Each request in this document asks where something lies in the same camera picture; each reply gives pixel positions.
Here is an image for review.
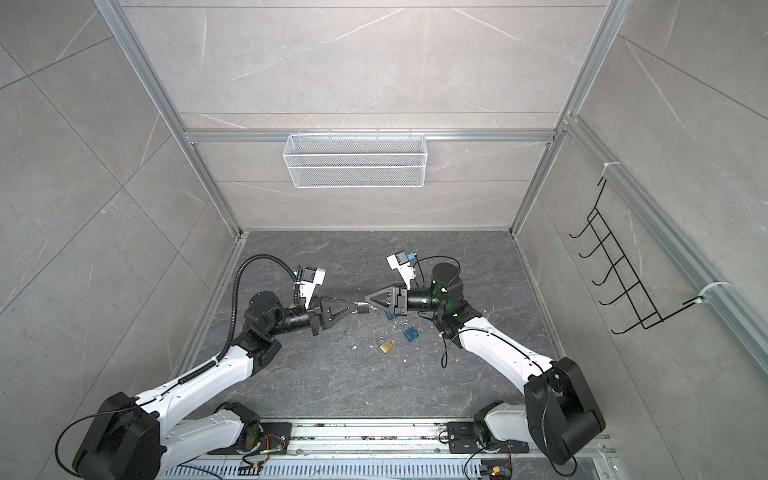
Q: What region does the white slotted cable duct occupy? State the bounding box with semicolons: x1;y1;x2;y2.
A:
159;458;481;479

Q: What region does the black wire hook rack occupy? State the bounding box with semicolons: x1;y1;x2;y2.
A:
568;177;705;335

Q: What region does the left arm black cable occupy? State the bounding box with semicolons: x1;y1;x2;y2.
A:
215;253;298;361

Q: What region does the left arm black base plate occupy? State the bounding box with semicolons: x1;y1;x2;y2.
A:
238;421;293;455

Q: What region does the brass padlock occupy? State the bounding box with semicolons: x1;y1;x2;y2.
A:
377;336;395;354

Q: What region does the aluminium mounting rail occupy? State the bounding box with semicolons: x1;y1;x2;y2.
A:
161;418;619;461

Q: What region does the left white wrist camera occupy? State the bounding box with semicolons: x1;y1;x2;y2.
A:
296;267;326;309

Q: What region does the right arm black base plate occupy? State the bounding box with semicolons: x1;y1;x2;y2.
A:
438;422;530;454

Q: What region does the white wire mesh basket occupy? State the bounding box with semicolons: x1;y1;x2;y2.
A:
283;133;428;189

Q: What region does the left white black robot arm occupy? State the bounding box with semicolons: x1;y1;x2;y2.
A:
66;291;370;479

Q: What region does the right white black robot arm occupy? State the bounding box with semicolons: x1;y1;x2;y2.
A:
365;262;606;471

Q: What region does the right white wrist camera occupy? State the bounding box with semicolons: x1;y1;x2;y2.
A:
386;250;415;290

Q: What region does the teal blue padlock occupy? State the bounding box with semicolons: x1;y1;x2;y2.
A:
401;323;420;342

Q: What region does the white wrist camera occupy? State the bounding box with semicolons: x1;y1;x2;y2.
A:
386;250;415;290
296;267;326;309

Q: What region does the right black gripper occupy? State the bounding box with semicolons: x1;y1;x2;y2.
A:
367;284;448;320

